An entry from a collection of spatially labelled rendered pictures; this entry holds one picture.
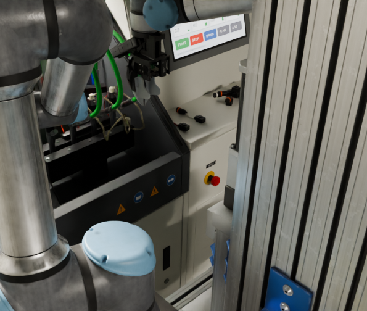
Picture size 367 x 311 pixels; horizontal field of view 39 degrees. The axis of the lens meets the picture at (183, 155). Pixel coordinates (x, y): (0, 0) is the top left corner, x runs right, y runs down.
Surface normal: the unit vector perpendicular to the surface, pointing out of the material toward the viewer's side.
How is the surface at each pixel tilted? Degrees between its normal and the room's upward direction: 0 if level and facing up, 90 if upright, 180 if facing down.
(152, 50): 90
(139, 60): 90
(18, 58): 81
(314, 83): 90
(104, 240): 8
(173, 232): 90
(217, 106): 0
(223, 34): 76
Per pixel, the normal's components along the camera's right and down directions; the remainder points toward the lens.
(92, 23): 0.87, 0.27
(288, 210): -0.72, 0.35
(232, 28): 0.69, 0.18
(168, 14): -0.32, 0.49
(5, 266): -0.39, -0.40
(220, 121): 0.03, -0.85
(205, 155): 0.70, 0.39
